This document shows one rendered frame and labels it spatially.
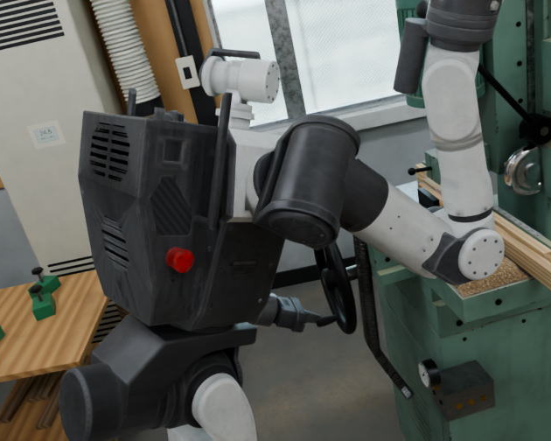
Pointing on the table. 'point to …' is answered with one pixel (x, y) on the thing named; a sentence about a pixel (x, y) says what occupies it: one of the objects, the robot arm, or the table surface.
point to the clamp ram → (427, 199)
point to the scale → (517, 221)
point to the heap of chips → (507, 270)
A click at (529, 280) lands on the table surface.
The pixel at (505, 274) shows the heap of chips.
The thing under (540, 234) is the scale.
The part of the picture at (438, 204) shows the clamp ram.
